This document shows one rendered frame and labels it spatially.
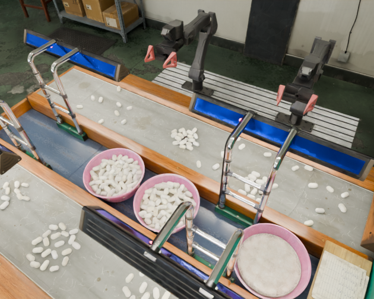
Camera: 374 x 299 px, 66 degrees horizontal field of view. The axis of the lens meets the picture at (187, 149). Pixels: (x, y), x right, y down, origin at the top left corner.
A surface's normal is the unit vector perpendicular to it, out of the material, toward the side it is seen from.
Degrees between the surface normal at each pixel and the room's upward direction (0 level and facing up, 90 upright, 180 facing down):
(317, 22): 90
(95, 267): 0
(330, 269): 0
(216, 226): 0
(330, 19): 90
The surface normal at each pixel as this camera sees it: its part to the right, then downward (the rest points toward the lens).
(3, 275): -0.03, -0.65
